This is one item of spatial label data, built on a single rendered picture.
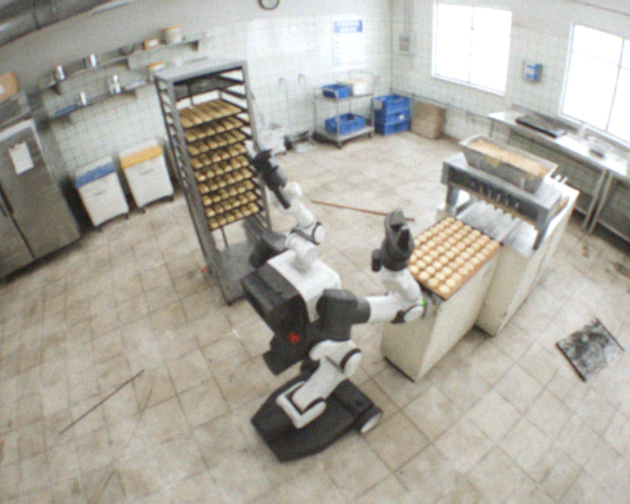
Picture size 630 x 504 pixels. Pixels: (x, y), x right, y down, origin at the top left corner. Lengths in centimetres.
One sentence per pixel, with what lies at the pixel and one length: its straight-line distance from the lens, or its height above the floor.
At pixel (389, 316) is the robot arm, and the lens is 117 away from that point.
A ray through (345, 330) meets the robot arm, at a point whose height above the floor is 117.
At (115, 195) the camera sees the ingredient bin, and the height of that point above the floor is 40.
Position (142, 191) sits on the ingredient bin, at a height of 31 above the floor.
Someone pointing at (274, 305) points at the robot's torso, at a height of 123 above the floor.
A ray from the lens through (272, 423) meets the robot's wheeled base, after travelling 183.
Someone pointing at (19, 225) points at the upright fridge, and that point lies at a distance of 445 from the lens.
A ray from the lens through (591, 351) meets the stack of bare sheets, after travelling 306.
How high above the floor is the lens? 202
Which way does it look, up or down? 39 degrees down
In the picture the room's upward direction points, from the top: 5 degrees counter-clockwise
